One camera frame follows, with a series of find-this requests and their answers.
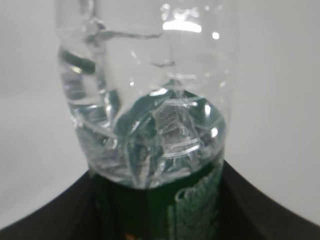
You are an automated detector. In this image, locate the clear water bottle green label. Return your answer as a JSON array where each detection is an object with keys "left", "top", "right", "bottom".
[{"left": 54, "top": 0, "right": 237, "bottom": 240}]

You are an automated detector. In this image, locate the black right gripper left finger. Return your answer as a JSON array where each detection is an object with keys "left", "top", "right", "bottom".
[{"left": 0, "top": 172, "right": 100, "bottom": 240}]

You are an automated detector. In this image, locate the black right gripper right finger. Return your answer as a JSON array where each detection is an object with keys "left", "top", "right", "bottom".
[{"left": 218, "top": 162, "right": 320, "bottom": 240}]

